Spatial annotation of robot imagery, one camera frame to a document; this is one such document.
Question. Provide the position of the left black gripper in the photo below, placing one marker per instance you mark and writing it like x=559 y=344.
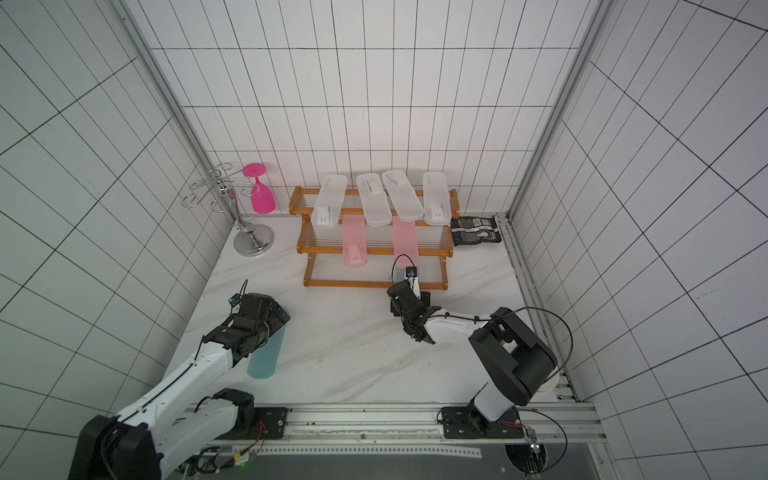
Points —
x=273 y=320

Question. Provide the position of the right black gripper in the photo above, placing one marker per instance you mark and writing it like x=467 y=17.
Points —
x=405 y=308

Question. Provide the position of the pink pencil case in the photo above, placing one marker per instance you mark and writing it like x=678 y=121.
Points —
x=405 y=242
x=354 y=241

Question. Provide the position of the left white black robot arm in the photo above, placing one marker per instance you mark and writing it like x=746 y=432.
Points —
x=180 y=396

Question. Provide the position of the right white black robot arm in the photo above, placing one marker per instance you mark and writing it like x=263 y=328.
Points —
x=516 y=360

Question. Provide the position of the orange wooden three-tier shelf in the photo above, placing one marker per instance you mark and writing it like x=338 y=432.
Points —
x=433 y=241

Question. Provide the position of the silver metal glass rack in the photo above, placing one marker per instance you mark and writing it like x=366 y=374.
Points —
x=231 y=188

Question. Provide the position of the black patterned pouch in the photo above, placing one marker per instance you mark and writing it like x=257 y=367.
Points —
x=474 y=230

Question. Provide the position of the pink plastic wine glass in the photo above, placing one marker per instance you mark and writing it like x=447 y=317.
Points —
x=262 y=198

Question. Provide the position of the white egg-shaped object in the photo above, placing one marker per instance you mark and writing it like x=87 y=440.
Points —
x=551 y=381

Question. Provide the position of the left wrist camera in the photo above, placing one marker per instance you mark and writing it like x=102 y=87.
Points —
x=235 y=300

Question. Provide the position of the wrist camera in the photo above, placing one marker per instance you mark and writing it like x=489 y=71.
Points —
x=411 y=276
x=235 y=300

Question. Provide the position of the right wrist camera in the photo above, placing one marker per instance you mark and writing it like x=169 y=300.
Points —
x=411 y=276

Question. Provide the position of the aluminium mounting rail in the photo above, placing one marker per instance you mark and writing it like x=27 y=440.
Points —
x=335 y=429

